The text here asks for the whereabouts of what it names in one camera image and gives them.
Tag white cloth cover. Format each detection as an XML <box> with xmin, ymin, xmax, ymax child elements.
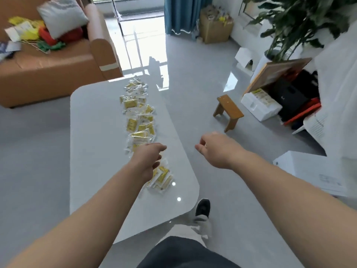
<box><xmin>292</xmin><ymin>30</ymin><xmax>357</xmax><ymax>176</ymax></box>

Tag small wooden stool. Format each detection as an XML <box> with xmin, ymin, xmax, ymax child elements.
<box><xmin>213</xmin><ymin>94</ymin><xmax>245</xmax><ymax>133</ymax></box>

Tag row of yellow snack packets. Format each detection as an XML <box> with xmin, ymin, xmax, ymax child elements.
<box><xmin>119</xmin><ymin>76</ymin><xmax>176</xmax><ymax>194</ymax></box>

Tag person's left forearm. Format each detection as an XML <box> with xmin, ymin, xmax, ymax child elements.
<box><xmin>5</xmin><ymin>162</ymin><xmax>147</xmax><ymax>268</ymax></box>

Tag person's right forearm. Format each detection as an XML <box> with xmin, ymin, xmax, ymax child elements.
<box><xmin>231</xmin><ymin>152</ymin><xmax>357</xmax><ymax>268</ymax></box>

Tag person's right hand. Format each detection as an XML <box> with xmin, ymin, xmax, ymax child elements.
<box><xmin>195</xmin><ymin>132</ymin><xmax>247</xmax><ymax>169</ymax></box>

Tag blue curtain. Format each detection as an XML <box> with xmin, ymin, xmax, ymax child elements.
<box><xmin>164</xmin><ymin>0</ymin><xmax>213</xmax><ymax>35</ymax></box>

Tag brown cardboard box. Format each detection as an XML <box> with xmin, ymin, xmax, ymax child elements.
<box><xmin>199</xmin><ymin>9</ymin><xmax>234</xmax><ymax>44</ymax></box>

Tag white foam box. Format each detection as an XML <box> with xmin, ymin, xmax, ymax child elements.
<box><xmin>241</xmin><ymin>88</ymin><xmax>283</xmax><ymax>122</ymax></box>

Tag green cloth item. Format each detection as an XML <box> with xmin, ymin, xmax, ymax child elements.
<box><xmin>37</xmin><ymin>40</ymin><xmax>66</xmax><ymax>54</ymax></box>

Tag small white open box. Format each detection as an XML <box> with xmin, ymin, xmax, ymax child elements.
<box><xmin>234</xmin><ymin>47</ymin><xmax>261</xmax><ymax>72</ymax></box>

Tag white paper sheet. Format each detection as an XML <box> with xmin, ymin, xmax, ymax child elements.
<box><xmin>4</xmin><ymin>21</ymin><xmax>34</xmax><ymax>43</ymax></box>

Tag person's dark shorts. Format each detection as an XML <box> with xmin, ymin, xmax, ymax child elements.
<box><xmin>144</xmin><ymin>236</ymin><xmax>249</xmax><ymax>268</ymax></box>

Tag orange red flat item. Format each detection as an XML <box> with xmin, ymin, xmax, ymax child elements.
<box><xmin>283</xmin><ymin>98</ymin><xmax>322</xmax><ymax>126</ymax></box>

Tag person's left hand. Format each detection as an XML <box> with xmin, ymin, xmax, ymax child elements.
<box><xmin>131</xmin><ymin>143</ymin><xmax>167</xmax><ymax>183</ymax></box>

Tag large white flat box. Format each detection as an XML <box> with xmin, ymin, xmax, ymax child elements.
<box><xmin>272</xmin><ymin>151</ymin><xmax>350</xmax><ymax>197</ymax></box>

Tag person's leg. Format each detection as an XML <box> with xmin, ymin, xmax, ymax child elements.
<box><xmin>167</xmin><ymin>216</ymin><xmax>213</xmax><ymax>249</ymax></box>

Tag grey cushion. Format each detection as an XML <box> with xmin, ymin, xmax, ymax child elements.
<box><xmin>37</xmin><ymin>0</ymin><xmax>89</xmax><ymax>39</ymax></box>

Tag wooden framed board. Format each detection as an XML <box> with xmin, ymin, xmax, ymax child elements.
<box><xmin>243</xmin><ymin>57</ymin><xmax>312</xmax><ymax>96</ymax></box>

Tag green potted plant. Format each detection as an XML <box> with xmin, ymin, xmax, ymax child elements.
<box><xmin>243</xmin><ymin>0</ymin><xmax>357</xmax><ymax>63</ymax></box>

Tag orange sofa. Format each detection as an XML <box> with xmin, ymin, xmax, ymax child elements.
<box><xmin>0</xmin><ymin>0</ymin><xmax>123</xmax><ymax>109</ymax></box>

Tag yellow plastic bags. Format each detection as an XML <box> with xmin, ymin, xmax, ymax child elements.
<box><xmin>8</xmin><ymin>16</ymin><xmax>46</xmax><ymax>42</ymax></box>

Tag black bag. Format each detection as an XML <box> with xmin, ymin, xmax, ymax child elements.
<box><xmin>272</xmin><ymin>70</ymin><xmax>320</xmax><ymax>122</ymax></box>

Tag red cloth item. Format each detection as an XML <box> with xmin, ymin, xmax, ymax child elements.
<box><xmin>38</xmin><ymin>26</ymin><xmax>84</xmax><ymax>45</ymax></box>

